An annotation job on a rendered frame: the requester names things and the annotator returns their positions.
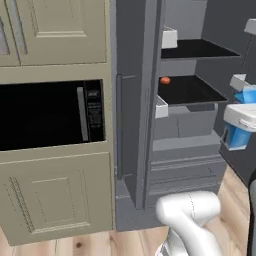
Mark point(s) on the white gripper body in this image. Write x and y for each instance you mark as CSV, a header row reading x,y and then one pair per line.
x,y
238,114

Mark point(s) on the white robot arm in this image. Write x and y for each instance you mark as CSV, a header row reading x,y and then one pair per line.
x,y
186,216

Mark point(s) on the blue milk carton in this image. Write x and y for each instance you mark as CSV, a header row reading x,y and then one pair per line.
x,y
239,138

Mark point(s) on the white fridge door bin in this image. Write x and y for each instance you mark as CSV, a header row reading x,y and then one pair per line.
x,y
250,26
238,82
161,107
169,38

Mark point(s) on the grey fridge crisper drawer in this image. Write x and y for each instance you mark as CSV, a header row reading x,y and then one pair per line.
x,y
165,128
196,122

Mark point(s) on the grey fridge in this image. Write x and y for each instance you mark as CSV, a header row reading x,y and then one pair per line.
x,y
193,160

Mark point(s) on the grey fridge freezer drawer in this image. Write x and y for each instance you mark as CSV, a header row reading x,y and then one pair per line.
x,y
186,173

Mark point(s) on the black fridge shelf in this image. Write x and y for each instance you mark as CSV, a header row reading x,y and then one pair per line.
x,y
196,49
190,90

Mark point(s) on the dark grey right fridge door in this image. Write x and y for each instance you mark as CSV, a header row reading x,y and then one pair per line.
x,y
226,40

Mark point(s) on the grey left fridge door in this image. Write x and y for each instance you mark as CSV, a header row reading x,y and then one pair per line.
x,y
131,100

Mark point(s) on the orange round fruit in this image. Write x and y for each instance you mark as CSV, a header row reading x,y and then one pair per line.
x,y
165,80

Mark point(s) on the black built-in microwave oven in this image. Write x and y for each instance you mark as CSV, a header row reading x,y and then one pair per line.
x,y
43,115

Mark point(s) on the beige glass-front cupboard door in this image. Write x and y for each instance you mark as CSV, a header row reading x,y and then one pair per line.
x,y
7,33

